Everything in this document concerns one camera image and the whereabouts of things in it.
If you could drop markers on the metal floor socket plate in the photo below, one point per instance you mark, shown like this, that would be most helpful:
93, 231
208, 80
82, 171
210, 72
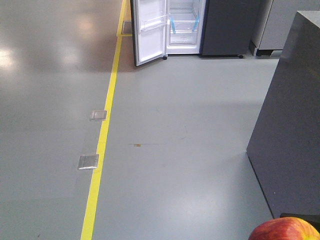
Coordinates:
98, 115

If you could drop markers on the dark grey fridge body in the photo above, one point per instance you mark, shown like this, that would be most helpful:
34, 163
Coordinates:
225, 27

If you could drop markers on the grey appliance beside fridge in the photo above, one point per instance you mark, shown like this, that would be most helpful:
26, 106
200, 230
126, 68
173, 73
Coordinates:
273, 24

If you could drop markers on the lower clear door bin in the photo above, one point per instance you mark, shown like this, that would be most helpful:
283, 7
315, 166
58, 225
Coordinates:
153, 23

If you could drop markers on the open fridge door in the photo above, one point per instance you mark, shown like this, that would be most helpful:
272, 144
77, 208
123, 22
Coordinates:
150, 45

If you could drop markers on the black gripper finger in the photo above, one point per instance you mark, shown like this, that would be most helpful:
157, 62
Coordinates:
314, 220

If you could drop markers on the red yellow apple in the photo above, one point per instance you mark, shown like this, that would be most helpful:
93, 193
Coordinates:
285, 228

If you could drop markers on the clear crisper drawer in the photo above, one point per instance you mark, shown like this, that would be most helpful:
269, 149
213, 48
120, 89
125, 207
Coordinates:
183, 27

